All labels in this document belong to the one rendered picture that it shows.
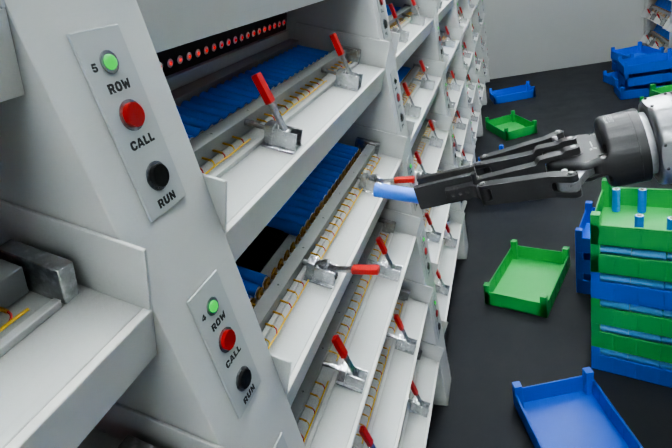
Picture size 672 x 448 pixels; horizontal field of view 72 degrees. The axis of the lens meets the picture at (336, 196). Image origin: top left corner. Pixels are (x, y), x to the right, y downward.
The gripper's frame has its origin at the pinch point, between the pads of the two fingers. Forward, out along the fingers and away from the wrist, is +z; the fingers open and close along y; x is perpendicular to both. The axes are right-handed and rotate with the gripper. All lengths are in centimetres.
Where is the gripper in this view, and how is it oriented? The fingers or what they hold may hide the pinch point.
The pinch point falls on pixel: (447, 186)
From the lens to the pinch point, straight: 57.0
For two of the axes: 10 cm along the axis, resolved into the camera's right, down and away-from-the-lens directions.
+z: -8.8, 2.1, 4.2
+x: 3.7, 8.6, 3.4
